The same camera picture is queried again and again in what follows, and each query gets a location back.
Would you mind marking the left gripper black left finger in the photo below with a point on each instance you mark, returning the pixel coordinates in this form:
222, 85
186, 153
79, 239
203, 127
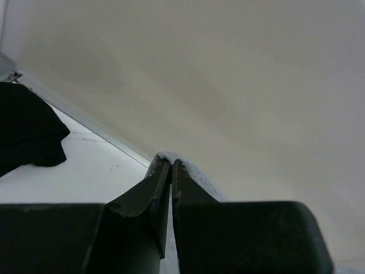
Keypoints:
132, 232

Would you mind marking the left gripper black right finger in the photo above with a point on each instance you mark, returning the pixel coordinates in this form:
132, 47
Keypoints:
243, 237

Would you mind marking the folded black tank tops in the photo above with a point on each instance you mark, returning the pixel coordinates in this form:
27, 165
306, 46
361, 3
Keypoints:
31, 131

